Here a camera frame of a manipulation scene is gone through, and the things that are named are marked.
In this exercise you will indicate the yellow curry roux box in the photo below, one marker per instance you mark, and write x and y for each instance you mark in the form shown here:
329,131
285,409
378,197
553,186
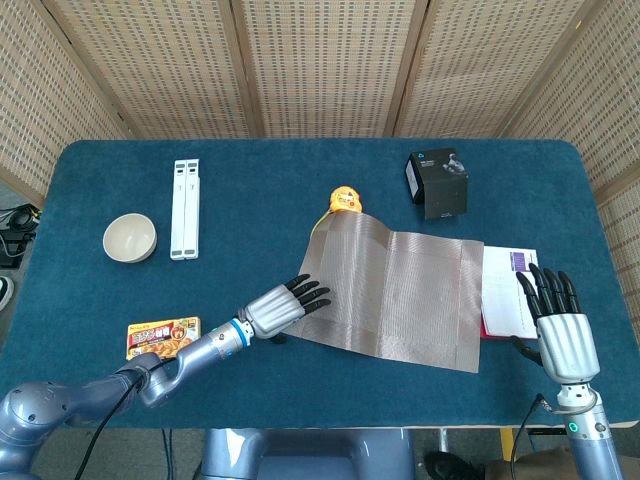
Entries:
160,337

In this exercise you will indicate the black shoe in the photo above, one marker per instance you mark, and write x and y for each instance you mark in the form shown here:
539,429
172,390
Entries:
450,467

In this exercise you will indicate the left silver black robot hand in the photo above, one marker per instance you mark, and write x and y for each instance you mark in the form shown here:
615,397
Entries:
275,312

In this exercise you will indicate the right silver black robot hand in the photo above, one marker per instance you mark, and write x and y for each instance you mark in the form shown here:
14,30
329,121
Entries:
565,345

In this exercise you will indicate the white bowl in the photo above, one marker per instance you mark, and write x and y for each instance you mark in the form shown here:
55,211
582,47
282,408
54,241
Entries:
130,237

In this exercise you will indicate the red folder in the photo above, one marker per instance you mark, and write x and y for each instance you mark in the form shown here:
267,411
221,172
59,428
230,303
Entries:
487,335

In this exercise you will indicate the yellow tape measure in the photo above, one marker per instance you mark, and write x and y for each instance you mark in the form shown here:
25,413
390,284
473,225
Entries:
346,200

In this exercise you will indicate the brown box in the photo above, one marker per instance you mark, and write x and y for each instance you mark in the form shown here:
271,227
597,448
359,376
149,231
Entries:
530,467

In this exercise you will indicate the woven bamboo folding screen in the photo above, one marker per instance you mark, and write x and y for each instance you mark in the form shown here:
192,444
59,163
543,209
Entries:
325,65

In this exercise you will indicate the metal table leg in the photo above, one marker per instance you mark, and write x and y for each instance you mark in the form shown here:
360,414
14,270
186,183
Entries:
444,440

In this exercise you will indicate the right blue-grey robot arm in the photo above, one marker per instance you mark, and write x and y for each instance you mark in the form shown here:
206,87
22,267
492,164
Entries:
590,430

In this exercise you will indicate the black product box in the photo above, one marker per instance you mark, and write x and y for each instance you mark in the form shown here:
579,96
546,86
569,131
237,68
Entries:
445,192

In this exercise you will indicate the white folding laptop stand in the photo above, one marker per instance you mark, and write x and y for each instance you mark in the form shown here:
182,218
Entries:
185,210

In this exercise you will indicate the white spiral notebook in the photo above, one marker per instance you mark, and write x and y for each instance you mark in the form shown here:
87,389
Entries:
500,295

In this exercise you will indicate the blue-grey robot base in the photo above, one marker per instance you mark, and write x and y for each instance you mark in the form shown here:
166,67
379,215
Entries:
310,455

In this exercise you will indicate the beige woven placemat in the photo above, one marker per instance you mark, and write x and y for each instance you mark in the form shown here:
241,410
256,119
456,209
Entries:
400,295

